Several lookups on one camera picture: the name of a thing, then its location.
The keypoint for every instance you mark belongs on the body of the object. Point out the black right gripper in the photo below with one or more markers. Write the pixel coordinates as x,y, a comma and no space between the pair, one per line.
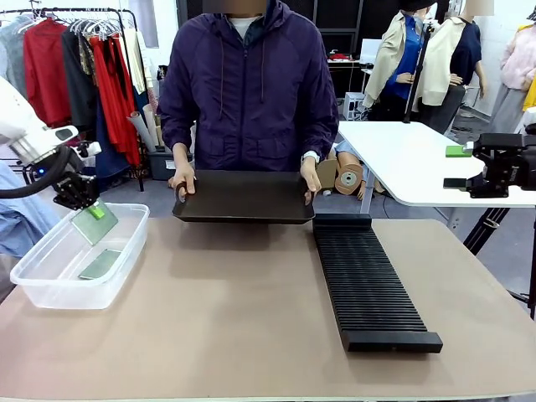
519,167

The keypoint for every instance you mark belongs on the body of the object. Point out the mannequin with pink sweater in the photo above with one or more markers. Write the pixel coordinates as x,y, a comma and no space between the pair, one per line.
517,63

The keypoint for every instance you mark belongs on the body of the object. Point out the black clothes rack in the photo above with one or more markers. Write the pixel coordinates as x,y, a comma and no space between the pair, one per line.
125,42

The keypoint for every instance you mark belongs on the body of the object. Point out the grey storage bin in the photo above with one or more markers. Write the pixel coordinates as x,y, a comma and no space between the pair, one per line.
161,165

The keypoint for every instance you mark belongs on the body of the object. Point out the clear plastic box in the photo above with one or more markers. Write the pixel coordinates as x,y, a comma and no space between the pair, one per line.
63,293

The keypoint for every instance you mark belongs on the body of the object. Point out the black tripod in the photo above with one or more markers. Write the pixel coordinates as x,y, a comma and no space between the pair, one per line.
486,226

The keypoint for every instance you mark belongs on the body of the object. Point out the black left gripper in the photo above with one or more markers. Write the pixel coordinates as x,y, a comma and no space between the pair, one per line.
73,188

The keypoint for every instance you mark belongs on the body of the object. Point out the long red dress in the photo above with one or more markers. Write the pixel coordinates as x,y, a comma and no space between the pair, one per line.
115,104

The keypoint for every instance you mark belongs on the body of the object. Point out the dark brown tray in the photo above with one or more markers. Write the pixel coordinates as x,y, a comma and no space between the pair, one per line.
243,197

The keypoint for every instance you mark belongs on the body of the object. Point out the person's right hand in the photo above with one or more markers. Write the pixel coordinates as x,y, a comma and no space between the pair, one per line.
182,173

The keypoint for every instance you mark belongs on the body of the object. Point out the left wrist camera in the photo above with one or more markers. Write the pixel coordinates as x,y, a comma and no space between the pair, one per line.
90,148

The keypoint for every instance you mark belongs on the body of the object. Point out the black garment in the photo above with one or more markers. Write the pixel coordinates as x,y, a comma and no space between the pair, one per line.
77,84

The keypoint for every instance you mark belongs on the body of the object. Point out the black camera stand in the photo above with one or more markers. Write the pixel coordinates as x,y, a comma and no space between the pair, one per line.
416,84

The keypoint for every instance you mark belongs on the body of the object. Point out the mannequin with navy top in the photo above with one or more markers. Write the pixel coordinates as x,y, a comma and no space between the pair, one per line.
460,58

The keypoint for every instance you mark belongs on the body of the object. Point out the paper rolls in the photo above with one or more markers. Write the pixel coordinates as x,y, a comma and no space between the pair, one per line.
146,125

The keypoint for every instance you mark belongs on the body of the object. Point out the brown mannequin torso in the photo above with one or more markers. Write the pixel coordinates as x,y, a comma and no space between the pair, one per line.
347,176

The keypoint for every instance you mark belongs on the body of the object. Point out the white table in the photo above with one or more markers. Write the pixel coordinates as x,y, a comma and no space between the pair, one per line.
410,159

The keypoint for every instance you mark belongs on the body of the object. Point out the grey garment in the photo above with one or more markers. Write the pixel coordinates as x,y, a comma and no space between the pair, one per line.
12,54

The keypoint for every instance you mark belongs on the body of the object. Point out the mannequin with blue shirt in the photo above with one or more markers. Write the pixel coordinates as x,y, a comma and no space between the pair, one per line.
395,50

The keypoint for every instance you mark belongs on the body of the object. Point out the green perforated PCB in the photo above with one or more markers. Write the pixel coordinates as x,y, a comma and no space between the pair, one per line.
94,232
100,264

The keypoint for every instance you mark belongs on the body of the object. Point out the white crate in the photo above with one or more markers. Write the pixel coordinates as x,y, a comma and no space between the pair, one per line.
355,106

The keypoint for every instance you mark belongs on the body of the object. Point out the cream garment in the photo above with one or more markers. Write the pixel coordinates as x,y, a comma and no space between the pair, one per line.
134,63

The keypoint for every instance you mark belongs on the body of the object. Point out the person in purple jacket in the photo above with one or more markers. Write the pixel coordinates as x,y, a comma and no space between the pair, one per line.
251,84

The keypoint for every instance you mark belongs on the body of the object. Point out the light blue cloth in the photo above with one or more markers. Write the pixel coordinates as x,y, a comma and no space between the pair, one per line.
25,222

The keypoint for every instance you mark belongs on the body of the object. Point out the person's left hand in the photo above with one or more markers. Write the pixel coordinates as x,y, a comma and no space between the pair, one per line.
310,176

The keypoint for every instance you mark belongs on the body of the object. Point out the black slotted PCB rack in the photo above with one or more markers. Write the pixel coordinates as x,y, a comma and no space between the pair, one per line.
368,285

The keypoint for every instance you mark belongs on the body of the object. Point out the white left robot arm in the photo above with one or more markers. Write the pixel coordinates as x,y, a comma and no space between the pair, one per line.
17,113

